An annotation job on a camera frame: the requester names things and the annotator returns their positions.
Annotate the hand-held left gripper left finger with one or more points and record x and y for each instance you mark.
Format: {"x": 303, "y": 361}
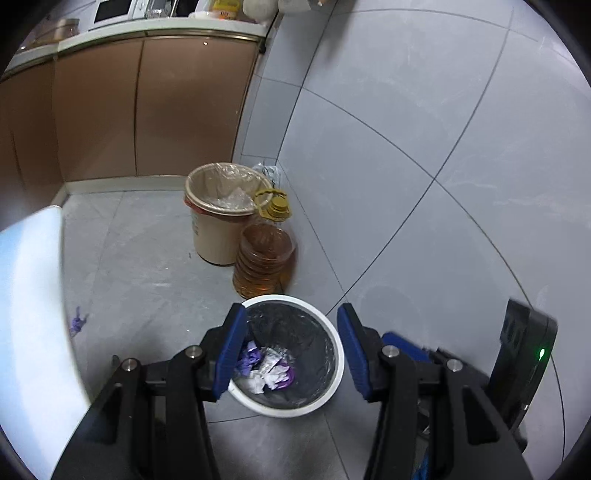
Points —
{"x": 233, "y": 350}

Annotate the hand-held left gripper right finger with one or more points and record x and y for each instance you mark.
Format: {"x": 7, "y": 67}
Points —
{"x": 353, "y": 355}

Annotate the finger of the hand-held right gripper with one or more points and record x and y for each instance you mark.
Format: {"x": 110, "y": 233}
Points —
{"x": 408, "y": 344}

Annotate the purple plastic wrapper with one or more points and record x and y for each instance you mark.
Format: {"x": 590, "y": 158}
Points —
{"x": 250, "y": 360}

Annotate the white tissue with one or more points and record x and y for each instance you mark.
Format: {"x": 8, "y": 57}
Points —
{"x": 268, "y": 374}

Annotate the white rimmed trash bin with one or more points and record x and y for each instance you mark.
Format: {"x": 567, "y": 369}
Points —
{"x": 309, "y": 337}

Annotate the beige trash bin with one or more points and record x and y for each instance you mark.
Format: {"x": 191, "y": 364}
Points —
{"x": 217, "y": 235}

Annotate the cooking oil bottle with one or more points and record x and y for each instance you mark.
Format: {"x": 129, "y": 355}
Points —
{"x": 263, "y": 258}

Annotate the purple scrap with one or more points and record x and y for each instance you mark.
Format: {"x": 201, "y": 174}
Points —
{"x": 78, "y": 322}

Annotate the clear plastic bag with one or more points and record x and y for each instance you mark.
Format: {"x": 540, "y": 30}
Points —
{"x": 270, "y": 173}

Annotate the landscape print table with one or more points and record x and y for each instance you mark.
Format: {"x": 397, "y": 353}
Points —
{"x": 32, "y": 323}

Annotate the brown kitchen cabinets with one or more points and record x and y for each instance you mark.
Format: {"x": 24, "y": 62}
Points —
{"x": 184, "y": 106}

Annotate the white kitchen countertop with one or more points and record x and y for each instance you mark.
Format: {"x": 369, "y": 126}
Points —
{"x": 161, "y": 32}

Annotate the white bowl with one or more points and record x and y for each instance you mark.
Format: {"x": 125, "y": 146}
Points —
{"x": 203, "y": 14}

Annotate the yellow package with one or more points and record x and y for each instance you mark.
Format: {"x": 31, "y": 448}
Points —
{"x": 226, "y": 8}

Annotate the hanging plastic bags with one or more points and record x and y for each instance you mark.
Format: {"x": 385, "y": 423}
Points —
{"x": 277, "y": 9}

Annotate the white microwave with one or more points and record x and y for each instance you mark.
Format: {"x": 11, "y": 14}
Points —
{"x": 111, "y": 10}

